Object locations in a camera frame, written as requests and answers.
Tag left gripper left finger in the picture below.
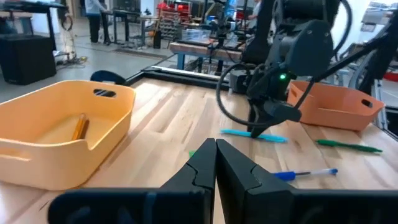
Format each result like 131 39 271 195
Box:
47 138 218 224

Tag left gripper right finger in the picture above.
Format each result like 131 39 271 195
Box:
216 138 398 224

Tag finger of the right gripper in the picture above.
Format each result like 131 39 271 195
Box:
248 104 259 132
251 107 274 139

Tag teal pen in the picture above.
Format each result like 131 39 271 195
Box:
220 128 289 144

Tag clear pen with blue cap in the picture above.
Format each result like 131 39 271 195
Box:
273 167 339 182

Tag golden brown pencil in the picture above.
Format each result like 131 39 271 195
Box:
72 113 87 141

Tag orange plastic bin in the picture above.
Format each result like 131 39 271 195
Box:
286 80 386 132

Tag person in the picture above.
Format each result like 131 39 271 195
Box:
84 0 108 44
248 0 262 29

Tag wooden workbench with blue legs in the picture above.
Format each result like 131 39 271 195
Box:
169 40 246 72

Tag green pen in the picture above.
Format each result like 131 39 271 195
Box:
315 139 384 154

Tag clear plastic box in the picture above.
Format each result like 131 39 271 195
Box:
181 28 213 43

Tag yellow plastic bin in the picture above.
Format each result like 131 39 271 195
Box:
0 80 137 192

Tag red parts shelving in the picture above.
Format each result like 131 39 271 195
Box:
156 0 193 40

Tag black container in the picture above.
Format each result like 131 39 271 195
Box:
152 29 163 50

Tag black floor mat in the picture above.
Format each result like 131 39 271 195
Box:
111 47 171 60

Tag black rounded table clamp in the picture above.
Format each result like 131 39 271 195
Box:
90 70 127 86

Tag black desk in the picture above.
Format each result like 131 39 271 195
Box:
0 0 68 52
105 8 158 47

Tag black cabinet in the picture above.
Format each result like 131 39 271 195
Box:
0 34 58 86

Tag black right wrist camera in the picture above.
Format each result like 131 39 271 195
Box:
263 100 302 123

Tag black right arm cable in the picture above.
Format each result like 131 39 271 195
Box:
216 63 282 128

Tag black aluminium table frame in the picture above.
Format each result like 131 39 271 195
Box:
124 65 249 94

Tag black diagonal frame strut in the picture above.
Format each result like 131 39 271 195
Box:
312 12 398 96

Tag loose floor cables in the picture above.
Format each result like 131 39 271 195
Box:
55 51 88 68

